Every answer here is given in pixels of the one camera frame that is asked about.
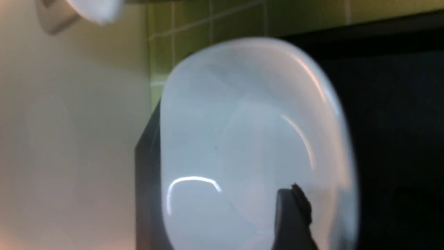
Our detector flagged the white square dish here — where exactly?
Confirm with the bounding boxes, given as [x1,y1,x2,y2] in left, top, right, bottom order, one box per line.
[160,37,359,250]

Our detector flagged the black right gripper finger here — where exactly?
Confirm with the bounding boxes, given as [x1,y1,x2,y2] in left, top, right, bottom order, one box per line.
[272,183,318,250]

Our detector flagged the large white plastic tub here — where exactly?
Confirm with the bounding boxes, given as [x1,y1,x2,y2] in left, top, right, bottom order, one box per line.
[0,0,151,250]

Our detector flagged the stack of white dishes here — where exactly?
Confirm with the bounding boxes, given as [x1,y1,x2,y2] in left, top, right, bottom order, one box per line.
[35,0,125,35]

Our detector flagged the black plastic serving tray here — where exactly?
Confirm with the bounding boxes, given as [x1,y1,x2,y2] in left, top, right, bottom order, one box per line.
[135,10,443,250]

